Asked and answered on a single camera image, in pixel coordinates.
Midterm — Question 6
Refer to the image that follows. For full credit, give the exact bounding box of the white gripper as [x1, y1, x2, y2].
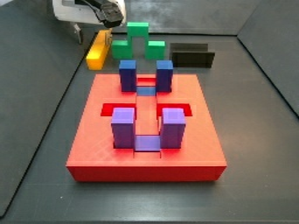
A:
[50, 0, 126, 46]

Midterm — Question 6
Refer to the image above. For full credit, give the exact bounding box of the yellow rectangular block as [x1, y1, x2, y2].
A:
[85, 30, 110, 70]

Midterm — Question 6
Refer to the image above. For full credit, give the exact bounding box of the red base board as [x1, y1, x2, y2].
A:
[66, 74, 226, 182]

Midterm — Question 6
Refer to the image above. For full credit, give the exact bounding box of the green arch block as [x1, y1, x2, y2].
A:
[112, 22, 165, 60]

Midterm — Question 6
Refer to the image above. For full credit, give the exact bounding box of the dark blue U block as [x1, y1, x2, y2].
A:
[118, 60, 173, 96]

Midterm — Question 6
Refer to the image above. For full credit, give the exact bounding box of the purple U block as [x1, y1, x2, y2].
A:
[110, 108, 185, 152]

